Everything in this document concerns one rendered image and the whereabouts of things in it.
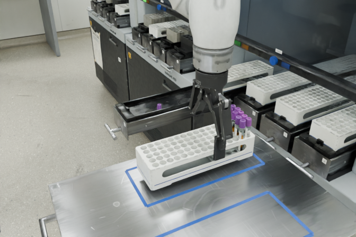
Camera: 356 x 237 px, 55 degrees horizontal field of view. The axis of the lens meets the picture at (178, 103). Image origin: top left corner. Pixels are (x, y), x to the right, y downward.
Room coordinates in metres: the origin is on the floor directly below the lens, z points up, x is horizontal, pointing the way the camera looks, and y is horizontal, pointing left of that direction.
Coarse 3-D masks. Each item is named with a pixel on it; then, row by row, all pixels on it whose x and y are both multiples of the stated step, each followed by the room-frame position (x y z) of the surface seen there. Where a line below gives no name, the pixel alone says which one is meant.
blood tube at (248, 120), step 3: (249, 117) 0.74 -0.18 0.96; (246, 120) 0.73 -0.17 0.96; (249, 120) 0.72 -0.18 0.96; (246, 123) 0.73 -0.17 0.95; (249, 123) 0.72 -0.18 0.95; (246, 126) 0.73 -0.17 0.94; (249, 126) 0.73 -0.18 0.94; (246, 129) 0.73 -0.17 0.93; (249, 129) 0.73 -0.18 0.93; (246, 132) 0.73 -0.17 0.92; (249, 132) 0.73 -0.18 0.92; (246, 135) 0.73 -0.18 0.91; (249, 135) 0.73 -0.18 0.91
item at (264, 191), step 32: (128, 160) 0.74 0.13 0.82; (256, 160) 0.74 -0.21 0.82; (288, 160) 0.74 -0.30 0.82; (64, 192) 0.62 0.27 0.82; (96, 192) 0.62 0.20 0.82; (128, 192) 0.62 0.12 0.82; (160, 192) 0.62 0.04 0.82; (192, 192) 0.62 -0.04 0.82; (224, 192) 0.62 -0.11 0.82; (256, 192) 0.62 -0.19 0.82; (288, 192) 0.62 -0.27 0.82; (320, 192) 0.62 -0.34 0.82; (64, 224) 0.52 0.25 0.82; (96, 224) 0.52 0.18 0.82; (128, 224) 0.52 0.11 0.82; (160, 224) 0.52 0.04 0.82; (192, 224) 0.52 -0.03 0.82; (224, 224) 0.52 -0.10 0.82; (256, 224) 0.52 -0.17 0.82; (288, 224) 0.52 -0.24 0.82; (320, 224) 0.52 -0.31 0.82; (352, 224) 0.52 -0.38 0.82
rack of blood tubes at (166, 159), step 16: (208, 128) 0.78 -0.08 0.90; (144, 144) 0.70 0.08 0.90; (160, 144) 0.70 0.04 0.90; (176, 144) 0.70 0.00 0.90; (192, 144) 0.71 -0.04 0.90; (208, 144) 0.71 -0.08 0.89; (240, 144) 0.71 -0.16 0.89; (144, 160) 0.64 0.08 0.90; (160, 160) 0.63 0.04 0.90; (176, 160) 0.63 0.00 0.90; (192, 160) 0.65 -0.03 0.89; (208, 160) 0.71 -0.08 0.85; (224, 160) 0.69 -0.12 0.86; (160, 176) 0.61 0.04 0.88; (176, 176) 0.63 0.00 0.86
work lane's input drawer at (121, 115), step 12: (156, 96) 1.13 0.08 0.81; (168, 96) 1.15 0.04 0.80; (180, 96) 1.15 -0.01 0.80; (228, 96) 1.15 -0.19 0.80; (120, 108) 1.03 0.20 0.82; (132, 108) 1.05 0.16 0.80; (144, 108) 1.05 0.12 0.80; (156, 108) 1.05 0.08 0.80; (168, 108) 1.04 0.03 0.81; (180, 108) 1.05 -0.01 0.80; (204, 108) 1.10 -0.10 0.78; (120, 120) 1.00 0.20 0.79; (132, 120) 0.97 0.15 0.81; (144, 120) 0.98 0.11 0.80; (156, 120) 1.00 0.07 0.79; (168, 120) 1.02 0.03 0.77; (180, 120) 1.05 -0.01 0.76; (132, 132) 0.96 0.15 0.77
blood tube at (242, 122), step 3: (240, 120) 0.72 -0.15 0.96; (243, 120) 0.73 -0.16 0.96; (240, 123) 0.72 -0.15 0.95; (243, 123) 0.72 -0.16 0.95; (240, 126) 0.72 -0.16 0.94; (243, 126) 0.72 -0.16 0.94; (240, 129) 0.72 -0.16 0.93; (243, 129) 0.72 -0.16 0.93; (240, 132) 0.72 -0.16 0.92; (243, 132) 0.72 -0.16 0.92; (240, 135) 0.72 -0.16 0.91; (243, 135) 0.72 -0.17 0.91; (240, 138) 0.72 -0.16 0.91; (243, 138) 0.72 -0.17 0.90; (240, 147) 0.72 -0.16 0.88; (240, 150) 0.72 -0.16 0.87
